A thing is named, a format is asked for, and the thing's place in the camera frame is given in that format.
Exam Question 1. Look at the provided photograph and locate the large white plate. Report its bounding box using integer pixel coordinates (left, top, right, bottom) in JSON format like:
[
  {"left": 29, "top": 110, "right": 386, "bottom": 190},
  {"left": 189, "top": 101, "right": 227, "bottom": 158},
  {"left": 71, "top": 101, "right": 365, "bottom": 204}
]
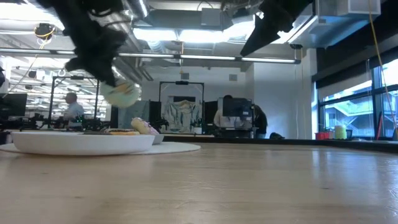
[{"left": 0, "top": 141, "right": 201, "bottom": 156}]

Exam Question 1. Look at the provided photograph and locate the large pink iced donut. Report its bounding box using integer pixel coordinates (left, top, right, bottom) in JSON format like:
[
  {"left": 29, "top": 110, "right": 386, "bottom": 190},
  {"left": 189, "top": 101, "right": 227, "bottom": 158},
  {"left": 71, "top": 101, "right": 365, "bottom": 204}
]
[{"left": 130, "top": 117, "right": 160, "bottom": 136}]

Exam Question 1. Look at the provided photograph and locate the grey ceiling box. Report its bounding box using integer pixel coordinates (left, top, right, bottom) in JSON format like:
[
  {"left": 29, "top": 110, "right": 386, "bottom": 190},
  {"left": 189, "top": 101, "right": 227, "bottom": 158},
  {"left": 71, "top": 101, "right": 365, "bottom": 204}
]
[{"left": 201, "top": 7, "right": 222, "bottom": 27}]

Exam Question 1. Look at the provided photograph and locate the large green iced donut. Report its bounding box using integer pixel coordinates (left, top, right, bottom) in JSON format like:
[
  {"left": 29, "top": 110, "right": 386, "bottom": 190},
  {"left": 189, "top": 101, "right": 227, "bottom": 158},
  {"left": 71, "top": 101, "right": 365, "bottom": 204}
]
[{"left": 99, "top": 79, "right": 141, "bottom": 108}]

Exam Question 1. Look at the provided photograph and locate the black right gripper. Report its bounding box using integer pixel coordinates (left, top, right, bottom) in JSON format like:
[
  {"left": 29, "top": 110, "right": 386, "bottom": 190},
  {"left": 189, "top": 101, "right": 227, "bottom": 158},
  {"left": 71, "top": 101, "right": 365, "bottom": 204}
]
[{"left": 239, "top": 0, "right": 314, "bottom": 58}]

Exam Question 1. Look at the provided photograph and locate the silver ceiling duct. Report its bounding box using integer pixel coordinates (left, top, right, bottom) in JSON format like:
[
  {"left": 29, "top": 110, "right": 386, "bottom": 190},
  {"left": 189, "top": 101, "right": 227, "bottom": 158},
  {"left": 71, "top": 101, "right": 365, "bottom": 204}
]
[{"left": 126, "top": 0, "right": 150, "bottom": 19}]

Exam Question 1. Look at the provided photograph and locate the pale draped cloth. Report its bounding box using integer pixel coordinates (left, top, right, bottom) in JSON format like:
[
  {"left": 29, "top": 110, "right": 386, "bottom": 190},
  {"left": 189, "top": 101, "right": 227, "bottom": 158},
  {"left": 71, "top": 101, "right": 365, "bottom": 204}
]
[{"left": 161, "top": 99, "right": 203, "bottom": 134}]

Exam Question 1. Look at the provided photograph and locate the person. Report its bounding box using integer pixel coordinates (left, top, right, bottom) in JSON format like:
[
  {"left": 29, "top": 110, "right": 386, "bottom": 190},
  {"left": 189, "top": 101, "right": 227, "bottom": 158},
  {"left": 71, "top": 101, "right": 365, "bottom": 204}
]
[
  {"left": 63, "top": 91, "right": 85, "bottom": 128},
  {"left": 253, "top": 104, "right": 268, "bottom": 139},
  {"left": 213, "top": 94, "right": 234, "bottom": 128}
]

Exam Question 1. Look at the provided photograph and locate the black ceiling camera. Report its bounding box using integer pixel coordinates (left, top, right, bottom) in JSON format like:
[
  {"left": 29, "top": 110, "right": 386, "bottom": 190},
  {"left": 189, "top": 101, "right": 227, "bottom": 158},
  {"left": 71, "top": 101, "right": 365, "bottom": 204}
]
[{"left": 34, "top": 23, "right": 57, "bottom": 41}]

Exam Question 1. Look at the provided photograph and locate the small orange donut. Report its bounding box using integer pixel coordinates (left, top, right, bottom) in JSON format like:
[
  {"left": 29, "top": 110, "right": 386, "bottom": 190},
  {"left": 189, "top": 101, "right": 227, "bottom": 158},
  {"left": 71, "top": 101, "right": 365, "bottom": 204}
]
[{"left": 107, "top": 128, "right": 141, "bottom": 136}]

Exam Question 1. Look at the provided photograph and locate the green cylinder container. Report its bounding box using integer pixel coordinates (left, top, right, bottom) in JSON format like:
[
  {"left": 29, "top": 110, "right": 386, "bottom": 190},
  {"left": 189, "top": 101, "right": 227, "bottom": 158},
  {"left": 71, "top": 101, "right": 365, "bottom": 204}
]
[{"left": 334, "top": 125, "right": 348, "bottom": 140}]

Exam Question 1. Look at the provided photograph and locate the black computer monitor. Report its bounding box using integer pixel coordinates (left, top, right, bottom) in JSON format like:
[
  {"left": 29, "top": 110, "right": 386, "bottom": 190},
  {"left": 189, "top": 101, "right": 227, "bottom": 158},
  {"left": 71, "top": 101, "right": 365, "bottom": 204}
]
[
  {"left": 222, "top": 98, "right": 252, "bottom": 118},
  {"left": 0, "top": 93, "right": 28, "bottom": 118}
]

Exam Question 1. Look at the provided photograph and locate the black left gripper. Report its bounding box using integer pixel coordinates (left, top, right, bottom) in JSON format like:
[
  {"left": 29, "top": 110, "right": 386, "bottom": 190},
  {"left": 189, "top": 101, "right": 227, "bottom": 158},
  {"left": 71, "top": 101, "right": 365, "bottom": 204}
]
[{"left": 35, "top": 0, "right": 129, "bottom": 88}]

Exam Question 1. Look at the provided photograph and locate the yellow hanging cable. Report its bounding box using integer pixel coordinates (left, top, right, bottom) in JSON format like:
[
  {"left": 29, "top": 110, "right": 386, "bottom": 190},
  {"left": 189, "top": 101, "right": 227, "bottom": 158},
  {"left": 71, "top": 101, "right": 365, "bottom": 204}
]
[{"left": 368, "top": 0, "right": 398, "bottom": 138}]

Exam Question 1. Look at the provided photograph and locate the black background stand frame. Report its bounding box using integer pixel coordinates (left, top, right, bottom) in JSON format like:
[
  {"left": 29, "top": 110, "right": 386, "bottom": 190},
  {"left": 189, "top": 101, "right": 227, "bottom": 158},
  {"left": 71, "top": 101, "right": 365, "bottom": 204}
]
[{"left": 159, "top": 80, "right": 205, "bottom": 134}]

